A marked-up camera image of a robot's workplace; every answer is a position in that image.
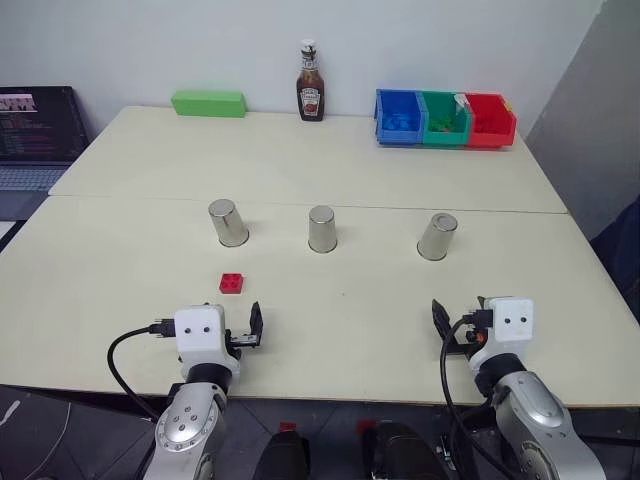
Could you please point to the red toy brick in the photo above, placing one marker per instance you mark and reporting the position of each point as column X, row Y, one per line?
column 232, row 284

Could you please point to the upturned steel cup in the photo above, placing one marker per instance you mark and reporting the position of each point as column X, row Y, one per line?
column 228, row 225
column 322, row 231
column 436, row 239

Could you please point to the open laptop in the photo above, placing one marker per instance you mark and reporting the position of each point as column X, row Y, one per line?
column 40, row 127

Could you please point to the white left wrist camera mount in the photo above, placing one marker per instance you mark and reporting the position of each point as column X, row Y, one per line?
column 200, row 340

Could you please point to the grey partition panel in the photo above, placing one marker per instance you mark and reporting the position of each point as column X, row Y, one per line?
column 590, row 110

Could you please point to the black bulky object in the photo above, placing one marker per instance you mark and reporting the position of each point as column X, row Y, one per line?
column 60, row 440

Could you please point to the red storage bin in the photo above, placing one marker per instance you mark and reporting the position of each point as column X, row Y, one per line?
column 492, row 140

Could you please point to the blue small parts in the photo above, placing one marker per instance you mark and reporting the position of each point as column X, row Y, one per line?
column 398, row 123

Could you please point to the green rectangular box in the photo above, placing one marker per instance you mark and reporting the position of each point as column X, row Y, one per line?
column 207, row 103

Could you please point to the white tag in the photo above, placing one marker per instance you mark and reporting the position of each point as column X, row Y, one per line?
column 461, row 101

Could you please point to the dark blue object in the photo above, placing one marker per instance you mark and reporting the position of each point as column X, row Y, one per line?
column 622, row 250

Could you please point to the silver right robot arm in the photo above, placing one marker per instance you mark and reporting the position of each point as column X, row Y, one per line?
column 530, row 412

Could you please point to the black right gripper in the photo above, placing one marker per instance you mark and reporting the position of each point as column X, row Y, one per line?
column 462, row 345

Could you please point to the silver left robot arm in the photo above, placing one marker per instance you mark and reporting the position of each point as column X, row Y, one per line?
column 184, row 425

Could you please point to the black rounded shape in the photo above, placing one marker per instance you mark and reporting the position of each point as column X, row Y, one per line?
column 400, row 452
column 282, row 457

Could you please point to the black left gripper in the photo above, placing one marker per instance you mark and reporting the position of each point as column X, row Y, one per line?
column 244, row 341

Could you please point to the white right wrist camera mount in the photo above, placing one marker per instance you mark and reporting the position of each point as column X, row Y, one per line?
column 510, row 330

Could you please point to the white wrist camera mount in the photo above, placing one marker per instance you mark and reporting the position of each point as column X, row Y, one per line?
column 200, row 340
column 510, row 330

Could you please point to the green storage bin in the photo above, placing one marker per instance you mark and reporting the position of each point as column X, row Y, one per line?
column 442, row 139

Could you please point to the ketchup bottle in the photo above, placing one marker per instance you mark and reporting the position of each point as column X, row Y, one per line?
column 310, row 95

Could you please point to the blue storage bin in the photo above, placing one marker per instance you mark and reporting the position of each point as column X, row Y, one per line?
column 387, row 136

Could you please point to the green small parts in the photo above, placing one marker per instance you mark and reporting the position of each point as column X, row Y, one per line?
column 442, row 124

